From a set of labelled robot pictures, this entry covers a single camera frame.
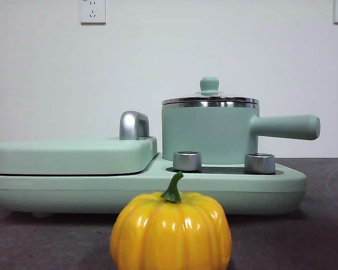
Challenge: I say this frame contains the glass lid with green knob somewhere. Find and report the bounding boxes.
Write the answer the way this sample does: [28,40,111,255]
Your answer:
[161,76,260,106]

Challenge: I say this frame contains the green breakfast machine base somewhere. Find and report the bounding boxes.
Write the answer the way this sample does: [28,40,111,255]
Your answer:
[0,153,308,219]

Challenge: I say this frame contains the green pot with straight handle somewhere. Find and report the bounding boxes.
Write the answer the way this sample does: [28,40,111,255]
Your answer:
[161,101,321,167]

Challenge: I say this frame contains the silver control knob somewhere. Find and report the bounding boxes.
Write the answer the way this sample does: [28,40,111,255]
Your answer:
[172,150,203,172]
[244,152,277,174]

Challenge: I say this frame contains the green griddle cover, chrome handle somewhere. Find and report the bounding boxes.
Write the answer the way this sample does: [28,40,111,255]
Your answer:
[0,111,159,176]

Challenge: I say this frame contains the yellow pumpkin with green stem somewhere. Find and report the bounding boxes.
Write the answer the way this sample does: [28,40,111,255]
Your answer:
[109,171,232,270]

